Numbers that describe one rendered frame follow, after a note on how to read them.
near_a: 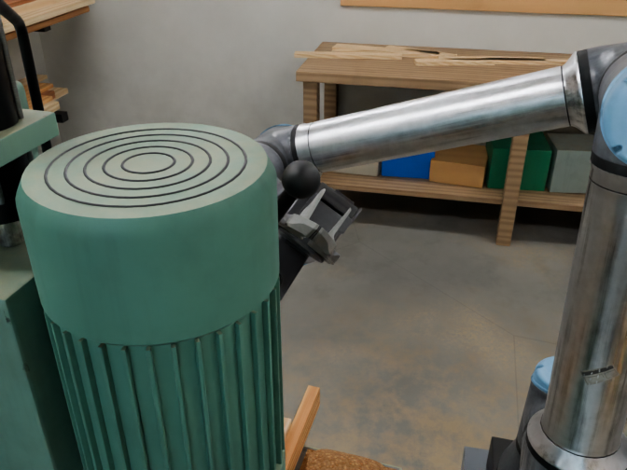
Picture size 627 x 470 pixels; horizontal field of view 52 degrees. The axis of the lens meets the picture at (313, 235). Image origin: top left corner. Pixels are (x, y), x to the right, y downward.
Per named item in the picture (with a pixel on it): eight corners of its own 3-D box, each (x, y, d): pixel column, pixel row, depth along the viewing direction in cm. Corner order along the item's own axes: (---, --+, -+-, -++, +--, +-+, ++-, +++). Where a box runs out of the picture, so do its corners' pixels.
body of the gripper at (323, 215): (314, 172, 77) (304, 186, 89) (272, 229, 76) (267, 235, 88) (365, 210, 78) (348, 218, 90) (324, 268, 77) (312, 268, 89)
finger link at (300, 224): (321, 175, 68) (311, 186, 77) (287, 220, 67) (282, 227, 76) (344, 193, 68) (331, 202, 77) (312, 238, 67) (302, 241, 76)
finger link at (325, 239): (344, 193, 68) (331, 202, 77) (312, 238, 67) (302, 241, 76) (368, 211, 68) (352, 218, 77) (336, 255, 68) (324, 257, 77)
